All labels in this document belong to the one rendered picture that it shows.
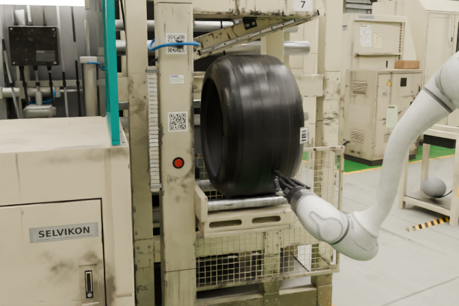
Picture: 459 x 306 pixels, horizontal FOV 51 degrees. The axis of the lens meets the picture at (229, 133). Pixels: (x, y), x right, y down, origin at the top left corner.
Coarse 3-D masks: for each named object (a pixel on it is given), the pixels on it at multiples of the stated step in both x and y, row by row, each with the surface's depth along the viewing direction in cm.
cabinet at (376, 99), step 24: (360, 72) 625; (384, 72) 609; (408, 72) 632; (360, 96) 629; (384, 96) 615; (408, 96) 638; (360, 120) 633; (384, 120) 621; (360, 144) 636; (384, 144) 628
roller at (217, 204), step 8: (208, 200) 182; (216, 200) 183; (224, 200) 183; (232, 200) 184; (240, 200) 185; (248, 200) 185; (256, 200) 186; (264, 200) 187; (272, 200) 188; (280, 200) 189; (208, 208) 181; (216, 208) 182; (224, 208) 183; (232, 208) 185
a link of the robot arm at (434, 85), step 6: (438, 72) 125; (432, 78) 128; (438, 78) 124; (426, 84) 130; (432, 84) 127; (438, 84) 124; (432, 90) 126; (438, 90) 125; (438, 96) 125; (444, 96) 125; (444, 102) 125; (450, 102) 125; (450, 108) 126; (456, 108) 127
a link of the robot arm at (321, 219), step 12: (300, 204) 146; (312, 204) 141; (324, 204) 140; (300, 216) 143; (312, 216) 138; (324, 216) 135; (336, 216) 136; (312, 228) 136; (324, 228) 134; (336, 228) 134; (324, 240) 135; (336, 240) 142
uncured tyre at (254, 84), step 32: (224, 64) 180; (256, 64) 179; (224, 96) 172; (256, 96) 170; (288, 96) 173; (224, 128) 172; (256, 128) 168; (288, 128) 171; (224, 160) 175; (256, 160) 171; (288, 160) 174; (224, 192) 187; (256, 192) 184
